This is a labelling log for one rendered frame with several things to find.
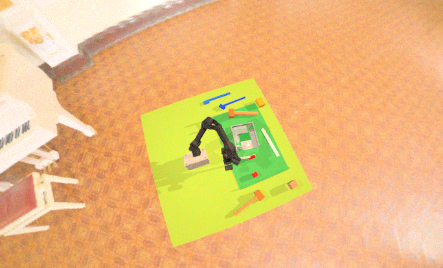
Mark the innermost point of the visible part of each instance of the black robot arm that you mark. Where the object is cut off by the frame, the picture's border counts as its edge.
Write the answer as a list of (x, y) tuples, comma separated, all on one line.
[(229, 152)]

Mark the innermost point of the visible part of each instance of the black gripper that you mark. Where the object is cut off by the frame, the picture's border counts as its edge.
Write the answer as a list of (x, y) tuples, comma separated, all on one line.
[(228, 167)]

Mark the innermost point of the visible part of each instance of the green flat mat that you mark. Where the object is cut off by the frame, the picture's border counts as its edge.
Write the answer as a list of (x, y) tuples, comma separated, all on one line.
[(266, 162)]

